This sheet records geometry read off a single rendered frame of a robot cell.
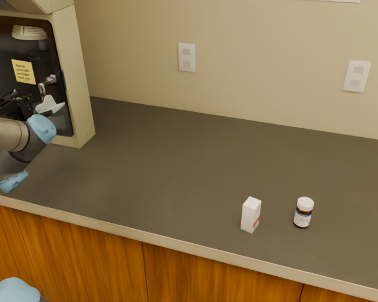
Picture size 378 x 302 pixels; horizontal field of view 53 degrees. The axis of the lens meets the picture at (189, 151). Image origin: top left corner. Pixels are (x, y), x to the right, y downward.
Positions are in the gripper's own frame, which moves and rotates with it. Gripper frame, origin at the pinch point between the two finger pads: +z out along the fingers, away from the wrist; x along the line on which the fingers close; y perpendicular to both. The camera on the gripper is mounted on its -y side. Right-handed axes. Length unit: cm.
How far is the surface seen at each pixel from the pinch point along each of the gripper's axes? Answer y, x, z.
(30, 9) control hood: 28.0, -1.0, 1.5
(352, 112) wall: -12, -96, 49
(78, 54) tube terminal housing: 11.0, -5.2, 14.5
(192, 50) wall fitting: 5, -34, 48
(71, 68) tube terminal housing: 8.5, -5.3, 9.2
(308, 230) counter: -20, -85, -10
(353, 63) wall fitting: 6, -92, 48
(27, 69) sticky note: 8.0, 8.0, 4.3
